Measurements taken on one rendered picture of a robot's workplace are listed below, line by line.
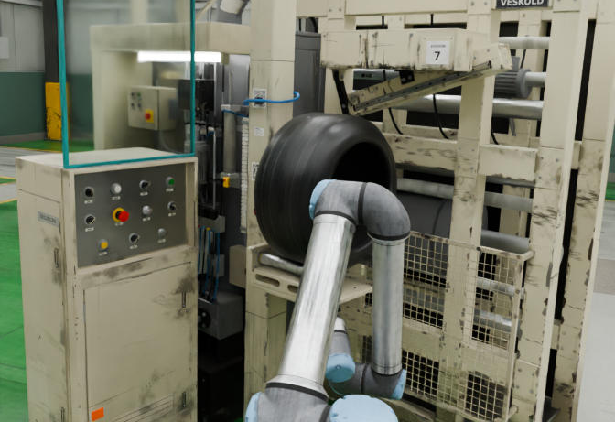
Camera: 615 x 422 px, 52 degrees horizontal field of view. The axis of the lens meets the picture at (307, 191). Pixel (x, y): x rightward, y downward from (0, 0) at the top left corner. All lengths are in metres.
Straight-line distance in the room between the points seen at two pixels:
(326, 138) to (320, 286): 0.72
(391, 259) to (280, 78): 1.01
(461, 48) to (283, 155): 0.72
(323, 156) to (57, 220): 0.95
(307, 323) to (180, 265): 1.13
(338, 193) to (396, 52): 0.86
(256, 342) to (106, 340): 0.62
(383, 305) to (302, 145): 0.66
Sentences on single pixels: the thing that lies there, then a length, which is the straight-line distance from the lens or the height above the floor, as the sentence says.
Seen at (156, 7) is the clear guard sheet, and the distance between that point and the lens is 2.44.
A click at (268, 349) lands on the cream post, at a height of 0.48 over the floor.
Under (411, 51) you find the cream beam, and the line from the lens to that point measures 2.35.
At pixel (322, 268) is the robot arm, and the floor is 1.14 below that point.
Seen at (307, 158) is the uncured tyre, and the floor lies 1.33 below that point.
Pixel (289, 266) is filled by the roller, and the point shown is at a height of 0.91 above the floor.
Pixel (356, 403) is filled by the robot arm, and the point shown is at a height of 0.90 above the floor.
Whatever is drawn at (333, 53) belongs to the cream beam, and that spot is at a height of 1.69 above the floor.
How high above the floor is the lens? 1.62
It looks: 11 degrees down
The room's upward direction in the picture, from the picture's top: 2 degrees clockwise
